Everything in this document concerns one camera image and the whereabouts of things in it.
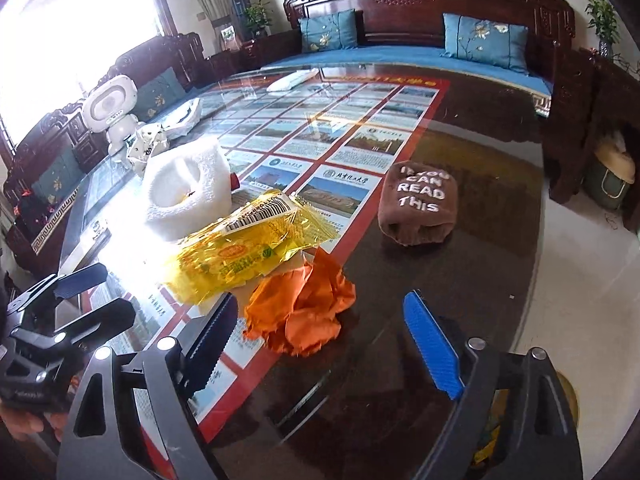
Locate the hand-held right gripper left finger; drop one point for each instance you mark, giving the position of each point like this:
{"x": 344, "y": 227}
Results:
{"x": 216, "y": 340}

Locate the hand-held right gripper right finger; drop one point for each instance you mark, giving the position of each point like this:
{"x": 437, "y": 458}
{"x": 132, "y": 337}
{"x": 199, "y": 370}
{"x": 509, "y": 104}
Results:
{"x": 432, "y": 345}

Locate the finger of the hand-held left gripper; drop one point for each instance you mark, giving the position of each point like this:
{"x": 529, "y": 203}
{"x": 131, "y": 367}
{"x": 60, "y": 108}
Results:
{"x": 107, "y": 312}
{"x": 80, "y": 277}

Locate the orange wrapper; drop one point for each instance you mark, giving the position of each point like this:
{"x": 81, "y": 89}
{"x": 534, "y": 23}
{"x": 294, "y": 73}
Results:
{"x": 300, "y": 305}

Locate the yellow plastic wrapper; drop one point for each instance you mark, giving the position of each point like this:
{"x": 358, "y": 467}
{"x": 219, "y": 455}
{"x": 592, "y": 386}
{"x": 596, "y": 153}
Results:
{"x": 240, "y": 250}

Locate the gold round trash bin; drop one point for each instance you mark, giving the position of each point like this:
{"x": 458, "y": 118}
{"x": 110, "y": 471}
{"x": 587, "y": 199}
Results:
{"x": 568, "y": 391}

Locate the person's left hand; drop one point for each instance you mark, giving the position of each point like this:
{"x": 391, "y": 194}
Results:
{"x": 30, "y": 420}

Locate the teal floral armchair cushion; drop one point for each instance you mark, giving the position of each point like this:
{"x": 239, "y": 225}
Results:
{"x": 57, "y": 177}
{"x": 157, "y": 92}

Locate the white foam block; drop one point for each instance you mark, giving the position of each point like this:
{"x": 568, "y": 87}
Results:
{"x": 170, "y": 205}

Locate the brown printed sock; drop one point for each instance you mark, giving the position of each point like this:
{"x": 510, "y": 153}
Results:
{"x": 420, "y": 220}

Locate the carved wooden armchair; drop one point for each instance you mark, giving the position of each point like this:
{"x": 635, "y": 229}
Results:
{"x": 65, "y": 130}

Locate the small red cap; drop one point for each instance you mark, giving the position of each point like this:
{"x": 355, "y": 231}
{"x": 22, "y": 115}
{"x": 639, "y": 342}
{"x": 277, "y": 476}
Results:
{"x": 234, "y": 181}

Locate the white robot toy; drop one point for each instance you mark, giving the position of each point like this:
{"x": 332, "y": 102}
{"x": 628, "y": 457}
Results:
{"x": 112, "y": 102}

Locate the blue and white packet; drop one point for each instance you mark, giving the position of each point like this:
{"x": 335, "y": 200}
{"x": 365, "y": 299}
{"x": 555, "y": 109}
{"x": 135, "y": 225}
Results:
{"x": 185, "y": 117}

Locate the red-bordered picture poster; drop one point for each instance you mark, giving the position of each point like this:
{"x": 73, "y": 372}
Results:
{"x": 350, "y": 125}

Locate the yellow and green basket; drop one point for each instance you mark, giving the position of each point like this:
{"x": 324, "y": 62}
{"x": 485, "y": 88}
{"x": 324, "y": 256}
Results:
{"x": 607, "y": 180}

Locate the dark wooden side cabinet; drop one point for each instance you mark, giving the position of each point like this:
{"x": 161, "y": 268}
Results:
{"x": 575, "y": 110}

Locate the blue seat cushion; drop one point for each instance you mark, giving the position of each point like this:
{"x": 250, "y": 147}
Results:
{"x": 400, "y": 62}

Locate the dark wooden corner table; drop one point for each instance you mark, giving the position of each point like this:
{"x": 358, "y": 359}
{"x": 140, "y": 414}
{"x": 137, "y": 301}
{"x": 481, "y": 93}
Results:
{"x": 270, "y": 50}

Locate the blue floral pillow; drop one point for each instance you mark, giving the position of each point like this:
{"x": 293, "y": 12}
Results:
{"x": 485, "y": 42}
{"x": 329, "y": 30}

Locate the black tower speaker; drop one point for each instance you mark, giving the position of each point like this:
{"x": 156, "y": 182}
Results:
{"x": 238, "y": 12}

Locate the potted green plant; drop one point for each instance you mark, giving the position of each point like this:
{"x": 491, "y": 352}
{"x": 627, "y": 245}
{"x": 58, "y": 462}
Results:
{"x": 257, "y": 17}

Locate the green plant in patterned vase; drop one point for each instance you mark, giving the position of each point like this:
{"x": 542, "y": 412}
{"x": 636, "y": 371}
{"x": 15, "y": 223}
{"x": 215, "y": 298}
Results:
{"x": 602, "y": 15}

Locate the small photo frame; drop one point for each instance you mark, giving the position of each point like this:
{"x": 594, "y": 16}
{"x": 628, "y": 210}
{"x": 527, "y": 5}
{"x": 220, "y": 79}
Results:
{"x": 228, "y": 37}

